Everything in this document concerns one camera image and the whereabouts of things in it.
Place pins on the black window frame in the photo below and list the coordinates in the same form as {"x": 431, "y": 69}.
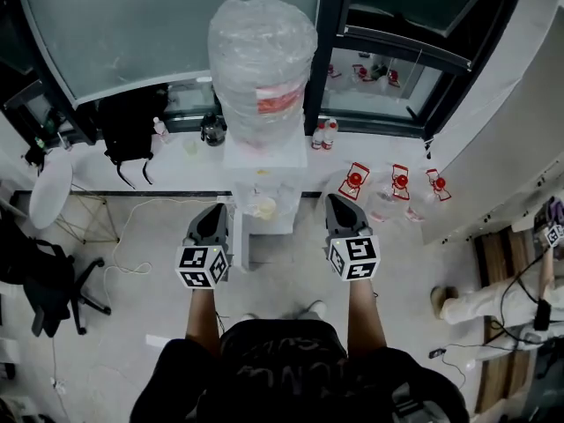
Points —
{"x": 328, "y": 60}

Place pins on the white power strip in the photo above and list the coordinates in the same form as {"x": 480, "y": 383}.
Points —
{"x": 58, "y": 386}

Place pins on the white water dispenser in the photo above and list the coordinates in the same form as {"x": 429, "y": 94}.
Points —
{"x": 264, "y": 161}

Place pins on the person's left forearm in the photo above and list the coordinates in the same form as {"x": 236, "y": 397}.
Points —
{"x": 202, "y": 320}

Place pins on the cream cup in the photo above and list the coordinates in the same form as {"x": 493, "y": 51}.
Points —
{"x": 266, "y": 207}

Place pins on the small clear water bottle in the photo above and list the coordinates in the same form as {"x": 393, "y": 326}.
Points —
{"x": 317, "y": 139}
{"x": 161, "y": 130}
{"x": 330, "y": 135}

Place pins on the person's white shoe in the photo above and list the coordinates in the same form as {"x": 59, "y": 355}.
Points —
{"x": 315, "y": 310}
{"x": 249, "y": 318}

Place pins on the person's right white shoe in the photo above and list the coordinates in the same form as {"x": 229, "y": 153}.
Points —
{"x": 315, "y": 310}

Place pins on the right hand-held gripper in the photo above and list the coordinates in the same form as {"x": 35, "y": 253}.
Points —
{"x": 361, "y": 251}

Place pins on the dark tinted drinking bottle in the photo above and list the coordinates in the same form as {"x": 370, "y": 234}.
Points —
{"x": 213, "y": 130}

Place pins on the round white side table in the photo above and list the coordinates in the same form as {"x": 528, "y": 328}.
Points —
{"x": 50, "y": 192}

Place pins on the person's left white shoe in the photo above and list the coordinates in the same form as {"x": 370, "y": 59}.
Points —
{"x": 249, "y": 318}

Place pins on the grey metal lockers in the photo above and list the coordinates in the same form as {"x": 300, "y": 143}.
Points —
{"x": 493, "y": 170}

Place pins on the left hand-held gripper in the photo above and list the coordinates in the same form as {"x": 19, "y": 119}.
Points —
{"x": 191, "y": 258}

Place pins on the clear plastic cup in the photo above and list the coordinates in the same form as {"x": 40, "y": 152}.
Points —
{"x": 190, "y": 148}

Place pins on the person's right forearm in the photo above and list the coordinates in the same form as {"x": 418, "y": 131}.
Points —
{"x": 365, "y": 315}

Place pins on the black backpack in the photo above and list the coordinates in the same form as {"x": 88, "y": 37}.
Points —
{"x": 128, "y": 130}

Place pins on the black office chair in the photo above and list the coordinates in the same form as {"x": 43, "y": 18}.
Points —
{"x": 44, "y": 280}

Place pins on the person's black printed shirt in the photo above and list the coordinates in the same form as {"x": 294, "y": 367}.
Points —
{"x": 286, "y": 368}

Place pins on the wooden bench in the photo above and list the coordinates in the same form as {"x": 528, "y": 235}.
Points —
{"x": 498, "y": 258}

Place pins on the plastic-wrapped large water jug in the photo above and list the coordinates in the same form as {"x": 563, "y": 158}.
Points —
{"x": 260, "y": 60}

